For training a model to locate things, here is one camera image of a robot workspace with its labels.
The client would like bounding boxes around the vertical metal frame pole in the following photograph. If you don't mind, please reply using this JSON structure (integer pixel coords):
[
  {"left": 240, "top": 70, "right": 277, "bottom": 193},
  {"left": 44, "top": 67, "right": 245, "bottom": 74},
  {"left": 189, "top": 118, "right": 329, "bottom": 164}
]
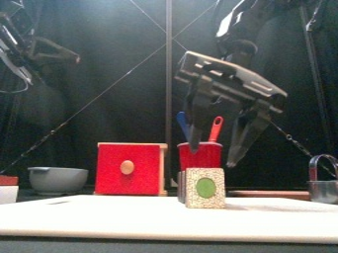
[{"left": 165, "top": 0, "right": 173, "bottom": 196}]

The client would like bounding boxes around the small metal cup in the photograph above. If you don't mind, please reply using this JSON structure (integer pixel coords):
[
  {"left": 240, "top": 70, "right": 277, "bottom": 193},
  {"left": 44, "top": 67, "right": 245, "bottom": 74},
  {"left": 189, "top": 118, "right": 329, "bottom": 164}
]
[{"left": 305, "top": 153, "right": 338, "bottom": 205}]

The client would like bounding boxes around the white cutting board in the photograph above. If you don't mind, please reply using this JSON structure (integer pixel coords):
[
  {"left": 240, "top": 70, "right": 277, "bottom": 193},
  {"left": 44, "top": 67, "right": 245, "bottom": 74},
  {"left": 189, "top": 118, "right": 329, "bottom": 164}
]
[{"left": 0, "top": 194, "right": 338, "bottom": 245}]

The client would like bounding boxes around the red plastic cup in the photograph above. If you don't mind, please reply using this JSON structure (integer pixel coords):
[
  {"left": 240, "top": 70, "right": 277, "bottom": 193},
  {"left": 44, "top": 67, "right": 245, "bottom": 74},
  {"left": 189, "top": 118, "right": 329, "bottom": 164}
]
[{"left": 174, "top": 141, "right": 224, "bottom": 173}]

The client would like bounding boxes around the dark green sushi roll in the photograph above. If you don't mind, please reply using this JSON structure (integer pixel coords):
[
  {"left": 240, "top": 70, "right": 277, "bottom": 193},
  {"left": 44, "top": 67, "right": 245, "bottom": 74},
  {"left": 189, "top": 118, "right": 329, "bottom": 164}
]
[{"left": 176, "top": 167, "right": 227, "bottom": 210}]

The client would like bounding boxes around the pale plastic bowl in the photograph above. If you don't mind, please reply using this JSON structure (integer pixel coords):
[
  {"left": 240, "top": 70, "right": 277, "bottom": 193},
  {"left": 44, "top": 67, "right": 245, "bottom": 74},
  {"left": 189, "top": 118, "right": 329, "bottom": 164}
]
[{"left": 26, "top": 166, "right": 89, "bottom": 197}]

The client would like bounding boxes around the wooden box with red drawer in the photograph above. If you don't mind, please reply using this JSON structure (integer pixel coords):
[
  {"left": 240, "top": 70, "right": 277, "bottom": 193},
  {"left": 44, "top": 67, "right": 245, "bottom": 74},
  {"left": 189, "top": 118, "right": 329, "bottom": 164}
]
[{"left": 93, "top": 141, "right": 169, "bottom": 197}]

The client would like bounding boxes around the thin diagonal brace cord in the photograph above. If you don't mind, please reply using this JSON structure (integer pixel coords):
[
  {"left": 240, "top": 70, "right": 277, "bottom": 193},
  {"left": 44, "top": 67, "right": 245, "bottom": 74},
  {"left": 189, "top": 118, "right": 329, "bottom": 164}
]
[
  {"left": 128, "top": 0, "right": 338, "bottom": 181},
  {"left": 0, "top": 0, "right": 220, "bottom": 174}
]

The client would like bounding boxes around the salmon nigiri sushi toy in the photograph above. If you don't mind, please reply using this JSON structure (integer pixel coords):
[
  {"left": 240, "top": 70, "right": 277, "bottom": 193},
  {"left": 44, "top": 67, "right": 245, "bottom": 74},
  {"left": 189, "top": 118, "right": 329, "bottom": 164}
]
[{"left": 0, "top": 175, "right": 20, "bottom": 206}]

